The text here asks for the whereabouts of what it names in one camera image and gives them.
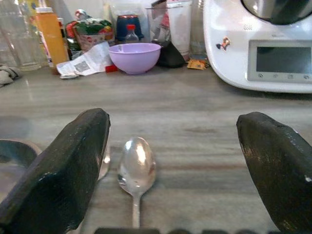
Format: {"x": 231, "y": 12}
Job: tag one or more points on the grey cloth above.
{"x": 7, "y": 74}

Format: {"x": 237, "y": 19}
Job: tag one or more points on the steel mixing jug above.
{"x": 275, "y": 9}

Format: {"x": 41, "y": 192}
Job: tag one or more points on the black pouch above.
{"x": 170, "y": 57}

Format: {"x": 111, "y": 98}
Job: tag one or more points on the dark blue jar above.
{"x": 122, "y": 26}

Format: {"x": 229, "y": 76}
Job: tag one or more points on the round metal plate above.
{"x": 14, "y": 151}

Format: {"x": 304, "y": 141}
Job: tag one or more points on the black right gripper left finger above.
{"x": 56, "y": 175}

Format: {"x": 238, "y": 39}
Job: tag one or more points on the orange juice bottle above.
{"x": 52, "y": 39}

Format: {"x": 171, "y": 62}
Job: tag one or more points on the clear plastic container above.
{"x": 157, "y": 24}

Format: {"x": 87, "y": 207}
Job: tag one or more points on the colourful snack bag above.
{"x": 92, "y": 29}

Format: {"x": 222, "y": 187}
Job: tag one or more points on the small red box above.
{"x": 111, "y": 68}

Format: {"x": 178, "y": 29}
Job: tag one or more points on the silver metal spoon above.
{"x": 105, "y": 168}
{"x": 136, "y": 161}

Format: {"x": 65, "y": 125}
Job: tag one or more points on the orange packet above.
{"x": 197, "y": 64}

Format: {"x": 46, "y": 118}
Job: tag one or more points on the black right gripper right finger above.
{"x": 280, "y": 170}

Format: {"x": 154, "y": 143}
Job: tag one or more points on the clear glass jar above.
{"x": 26, "y": 48}

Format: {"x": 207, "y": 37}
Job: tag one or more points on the white paper bag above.
{"x": 179, "y": 26}

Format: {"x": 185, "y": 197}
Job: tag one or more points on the cartoon sticker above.
{"x": 223, "y": 44}

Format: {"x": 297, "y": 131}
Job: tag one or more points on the white kitchen food processor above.
{"x": 231, "y": 24}

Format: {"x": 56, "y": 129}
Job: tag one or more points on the tall clear glass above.
{"x": 198, "y": 29}

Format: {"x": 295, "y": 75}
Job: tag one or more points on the white paper leaflet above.
{"x": 90, "y": 58}

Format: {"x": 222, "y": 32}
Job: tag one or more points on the purple plastic bowl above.
{"x": 134, "y": 58}

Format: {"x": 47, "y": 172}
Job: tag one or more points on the red-capped clear bottle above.
{"x": 131, "y": 34}

